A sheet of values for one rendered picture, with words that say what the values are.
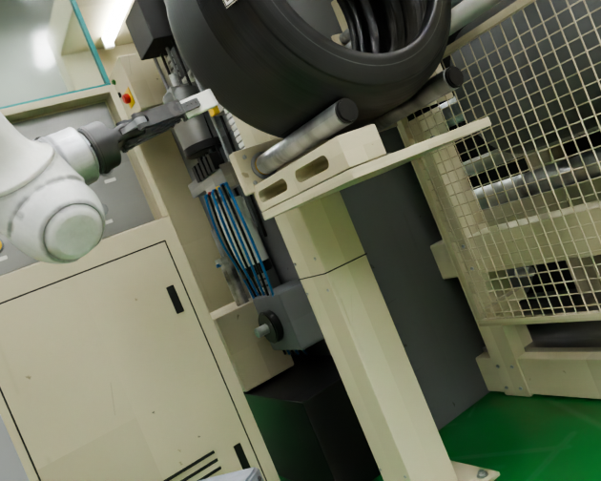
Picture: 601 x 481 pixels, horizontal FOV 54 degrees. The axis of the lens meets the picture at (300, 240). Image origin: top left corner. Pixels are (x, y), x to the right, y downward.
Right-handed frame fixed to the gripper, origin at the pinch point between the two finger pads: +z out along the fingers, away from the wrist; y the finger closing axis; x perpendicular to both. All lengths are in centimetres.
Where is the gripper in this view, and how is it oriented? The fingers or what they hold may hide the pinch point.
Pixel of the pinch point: (196, 104)
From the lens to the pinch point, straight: 103.4
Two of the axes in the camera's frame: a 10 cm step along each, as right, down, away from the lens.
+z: 7.3, -4.7, 4.9
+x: 4.9, 8.7, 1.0
